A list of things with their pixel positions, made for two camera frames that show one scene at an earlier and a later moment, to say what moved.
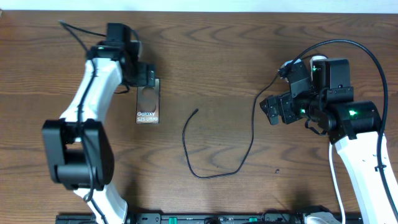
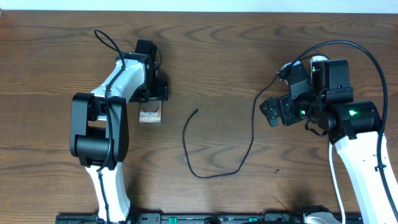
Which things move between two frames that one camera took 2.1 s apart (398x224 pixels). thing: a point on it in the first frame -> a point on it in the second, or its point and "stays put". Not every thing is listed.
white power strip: (319, 58) stays put
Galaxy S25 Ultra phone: (148, 103) stays put
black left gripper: (144, 78) -> (162, 94)
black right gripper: (272, 111) stays put
